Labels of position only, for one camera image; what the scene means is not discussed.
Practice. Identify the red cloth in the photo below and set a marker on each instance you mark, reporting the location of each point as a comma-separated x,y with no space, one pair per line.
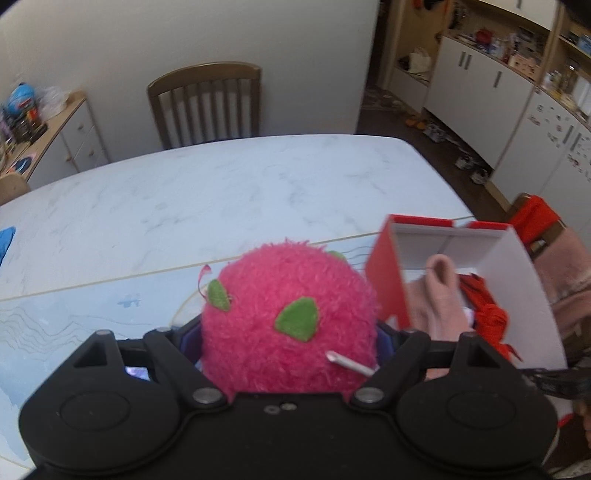
535,217

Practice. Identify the dark jar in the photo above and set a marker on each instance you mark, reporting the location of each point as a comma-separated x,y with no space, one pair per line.
28,125

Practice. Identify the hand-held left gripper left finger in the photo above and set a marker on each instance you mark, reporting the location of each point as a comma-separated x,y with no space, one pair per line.
191,341

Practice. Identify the white wall cabinet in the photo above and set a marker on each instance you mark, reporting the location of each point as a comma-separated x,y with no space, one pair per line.
517,11

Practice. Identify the orange slipper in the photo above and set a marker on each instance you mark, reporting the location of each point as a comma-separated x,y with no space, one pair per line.
415,123

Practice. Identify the red cardboard box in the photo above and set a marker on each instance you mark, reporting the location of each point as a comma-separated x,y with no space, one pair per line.
388,277

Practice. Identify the small light wooden chair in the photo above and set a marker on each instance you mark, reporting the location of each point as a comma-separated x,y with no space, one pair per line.
14,189

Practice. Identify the white base cabinet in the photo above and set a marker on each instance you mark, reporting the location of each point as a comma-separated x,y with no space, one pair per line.
471,92

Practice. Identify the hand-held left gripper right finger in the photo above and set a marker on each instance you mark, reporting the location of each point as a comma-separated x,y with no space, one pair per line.
387,339

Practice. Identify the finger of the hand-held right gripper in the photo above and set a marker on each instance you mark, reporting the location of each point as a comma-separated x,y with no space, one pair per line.
558,385

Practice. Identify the small blue disc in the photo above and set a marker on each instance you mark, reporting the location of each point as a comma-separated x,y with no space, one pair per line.
21,165

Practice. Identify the white thin stick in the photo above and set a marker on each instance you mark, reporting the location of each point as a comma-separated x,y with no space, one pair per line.
351,364

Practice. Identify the grey sneaker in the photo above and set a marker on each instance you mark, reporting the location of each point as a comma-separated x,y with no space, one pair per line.
480,176
434,131
464,161

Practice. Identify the pink plush strawberry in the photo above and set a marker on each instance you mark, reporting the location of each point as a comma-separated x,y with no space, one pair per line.
277,286

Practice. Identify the pink fluffy garment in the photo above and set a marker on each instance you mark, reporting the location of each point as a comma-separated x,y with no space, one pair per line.
568,277

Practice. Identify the pink knit sock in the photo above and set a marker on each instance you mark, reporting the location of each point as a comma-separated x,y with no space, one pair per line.
438,300

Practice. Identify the blue globe ball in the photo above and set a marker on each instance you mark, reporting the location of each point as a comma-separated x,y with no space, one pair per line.
22,99

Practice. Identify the brown slatted wooden chair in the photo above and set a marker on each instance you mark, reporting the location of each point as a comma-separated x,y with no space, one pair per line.
203,74

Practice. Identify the clear plastic bag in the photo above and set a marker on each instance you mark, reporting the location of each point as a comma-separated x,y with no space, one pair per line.
53,101

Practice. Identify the white fridge with magnets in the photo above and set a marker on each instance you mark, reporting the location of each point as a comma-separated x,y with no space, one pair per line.
545,134

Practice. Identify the blue rubber gloves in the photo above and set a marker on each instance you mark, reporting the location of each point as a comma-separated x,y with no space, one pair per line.
4,244

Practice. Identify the white bag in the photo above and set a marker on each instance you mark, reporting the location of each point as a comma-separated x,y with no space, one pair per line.
420,60

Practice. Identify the white wooden sideboard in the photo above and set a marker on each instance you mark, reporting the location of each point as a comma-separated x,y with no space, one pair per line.
78,134

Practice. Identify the row of kitchen countertop items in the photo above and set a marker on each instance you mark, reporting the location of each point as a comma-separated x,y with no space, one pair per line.
503,46

